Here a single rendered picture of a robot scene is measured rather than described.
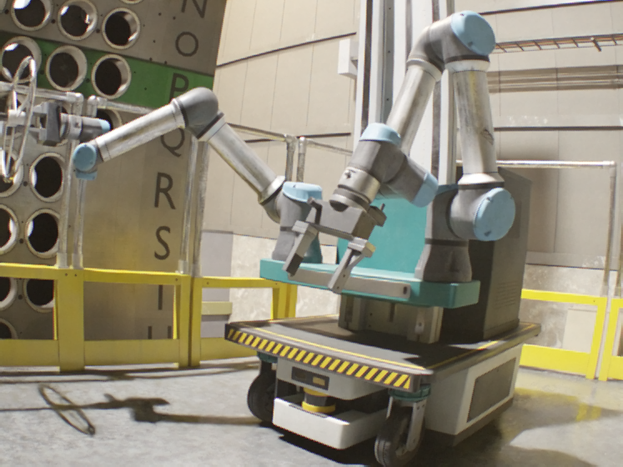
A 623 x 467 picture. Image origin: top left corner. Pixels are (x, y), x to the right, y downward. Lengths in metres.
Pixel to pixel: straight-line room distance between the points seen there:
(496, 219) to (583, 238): 6.16
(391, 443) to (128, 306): 1.99
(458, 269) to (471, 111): 0.38
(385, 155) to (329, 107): 8.97
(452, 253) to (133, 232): 2.00
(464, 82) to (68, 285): 1.45
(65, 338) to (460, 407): 1.35
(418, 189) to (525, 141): 6.71
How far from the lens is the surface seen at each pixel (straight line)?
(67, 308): 1.97
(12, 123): 1.63
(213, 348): 2.32
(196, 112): 1.59
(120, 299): 2.98
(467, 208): 1.23
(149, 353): 2.16
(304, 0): 11.42
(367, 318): 1.72
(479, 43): 1.25
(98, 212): 2.87
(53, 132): 1.65
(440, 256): 1.32
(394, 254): 1.56
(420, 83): 1.31
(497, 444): 1.67
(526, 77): 8.01
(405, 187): 1.11
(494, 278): 1.64
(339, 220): 1.03
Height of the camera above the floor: 0.63
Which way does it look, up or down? 2 degrees up
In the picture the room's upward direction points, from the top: 5 degrees clockwise
